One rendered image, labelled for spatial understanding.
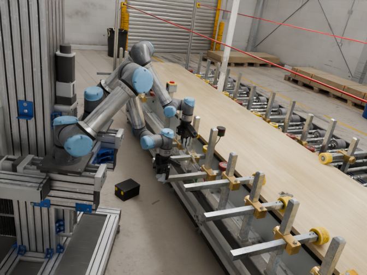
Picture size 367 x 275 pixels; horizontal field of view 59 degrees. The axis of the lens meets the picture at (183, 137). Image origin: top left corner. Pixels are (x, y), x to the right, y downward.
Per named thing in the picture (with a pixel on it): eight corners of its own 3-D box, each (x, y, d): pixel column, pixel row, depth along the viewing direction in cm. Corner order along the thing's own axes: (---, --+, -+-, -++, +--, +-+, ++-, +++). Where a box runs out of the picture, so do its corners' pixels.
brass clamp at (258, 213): (256, 219, 162) (258, 211, 160) (241, 203, 173) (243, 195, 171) (266, 217, 165) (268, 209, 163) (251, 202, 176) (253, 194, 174)
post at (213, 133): (201, 193, 219) (213, 129, 199) (199, 190, 222) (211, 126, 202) (206, 192, 221) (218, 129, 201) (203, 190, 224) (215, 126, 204)
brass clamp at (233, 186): (230, 191, 182) (232, 183, 180) (219, 178, 193) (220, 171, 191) (240, 190, 185) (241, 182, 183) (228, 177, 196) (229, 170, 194)
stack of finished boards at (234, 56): (279, 63, 1061) (280, 57, 1054) (220, 61, 938) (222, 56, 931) (262, 57, 1119) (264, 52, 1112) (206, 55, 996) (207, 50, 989)
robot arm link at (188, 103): (183, 95, 216) (196, 97, 215) (181, 111, 220) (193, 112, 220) (182, 99, 208) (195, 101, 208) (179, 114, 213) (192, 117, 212)
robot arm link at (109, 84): (84, 96, 213) (140, 37, 193) (93, 90, 226) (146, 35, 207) (98, 109, 215) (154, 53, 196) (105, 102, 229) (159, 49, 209)
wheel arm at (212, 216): (205, 222, 153) (207, 216, 152) (202, 217, 156) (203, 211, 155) (287, 207, 174) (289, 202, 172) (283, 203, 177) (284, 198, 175)
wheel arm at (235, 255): (232, 262, 133) (234, 255, 131) (228, 255, 136) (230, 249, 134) (321, 239, 153) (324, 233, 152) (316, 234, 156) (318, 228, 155)
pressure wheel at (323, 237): (306, 231, 158) (313, 247, 154) (315, 225, 152) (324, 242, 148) (314, 229, 161) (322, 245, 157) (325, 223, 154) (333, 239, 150)
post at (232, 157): (218, 221, 201) (232, 154, 181) (215, 218, 203) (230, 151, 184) (222, 221, 202) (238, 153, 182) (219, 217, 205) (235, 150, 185)
